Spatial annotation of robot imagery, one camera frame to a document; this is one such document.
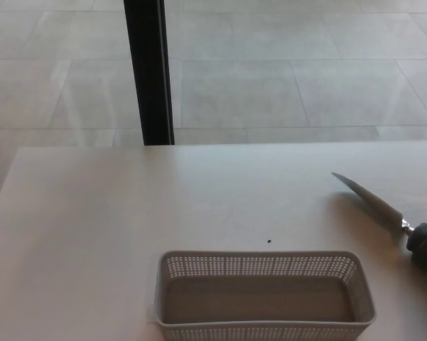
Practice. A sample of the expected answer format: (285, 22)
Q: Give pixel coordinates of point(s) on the grey perforated plastic basket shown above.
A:
(266, 330)

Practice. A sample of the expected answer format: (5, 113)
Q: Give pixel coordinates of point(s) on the black window frame post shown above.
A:
(147, 71)

